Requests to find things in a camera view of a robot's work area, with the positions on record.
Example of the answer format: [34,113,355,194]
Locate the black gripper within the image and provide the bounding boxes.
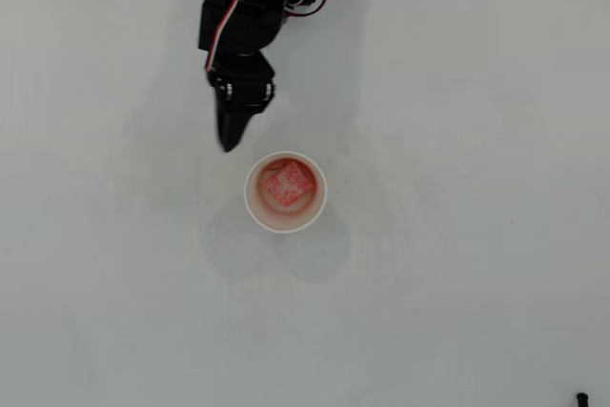
[205,49,277,154]

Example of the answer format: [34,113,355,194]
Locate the red cube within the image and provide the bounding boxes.
[262,161,314,208]

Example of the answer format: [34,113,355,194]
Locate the tan paper cup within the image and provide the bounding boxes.
[243,150,328,234]

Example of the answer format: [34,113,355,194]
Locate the striped gripper servo cable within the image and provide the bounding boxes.
[204,0,239,73]

